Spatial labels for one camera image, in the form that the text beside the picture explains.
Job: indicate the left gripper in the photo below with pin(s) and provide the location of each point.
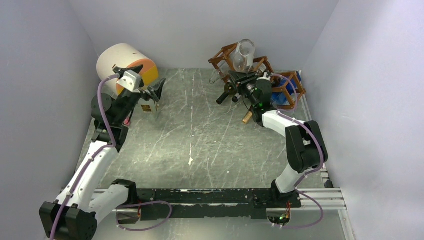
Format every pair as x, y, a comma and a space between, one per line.
155, 90

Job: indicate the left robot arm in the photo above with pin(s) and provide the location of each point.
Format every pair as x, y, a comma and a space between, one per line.
75, 213

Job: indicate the square clear whisky bottle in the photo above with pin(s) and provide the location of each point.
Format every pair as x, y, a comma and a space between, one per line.
149, 104

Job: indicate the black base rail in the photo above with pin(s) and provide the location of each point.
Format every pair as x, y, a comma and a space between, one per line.
254, 203

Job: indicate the wooden wine rack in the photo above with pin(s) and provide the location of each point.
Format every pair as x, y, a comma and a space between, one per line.
261, 65

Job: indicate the white orange bread box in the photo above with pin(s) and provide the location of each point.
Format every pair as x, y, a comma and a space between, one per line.
125, 56

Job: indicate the blue glass bottle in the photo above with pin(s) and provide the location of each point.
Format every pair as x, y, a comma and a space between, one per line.
287, 89

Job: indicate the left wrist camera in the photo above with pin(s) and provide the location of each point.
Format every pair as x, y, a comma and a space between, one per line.
131, 81

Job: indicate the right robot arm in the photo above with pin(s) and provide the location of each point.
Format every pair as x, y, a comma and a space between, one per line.
305, 148

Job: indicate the round clear glass bottle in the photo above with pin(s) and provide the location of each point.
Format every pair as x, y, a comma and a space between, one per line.
243, 56

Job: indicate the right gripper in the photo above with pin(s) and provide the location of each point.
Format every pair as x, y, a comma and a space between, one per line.
243, 79

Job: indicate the green wine bottle black cap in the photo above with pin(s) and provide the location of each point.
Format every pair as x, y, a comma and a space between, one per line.
229, 90

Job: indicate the dark bottle gold cap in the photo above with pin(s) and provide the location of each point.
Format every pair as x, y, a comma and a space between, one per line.
247, 117

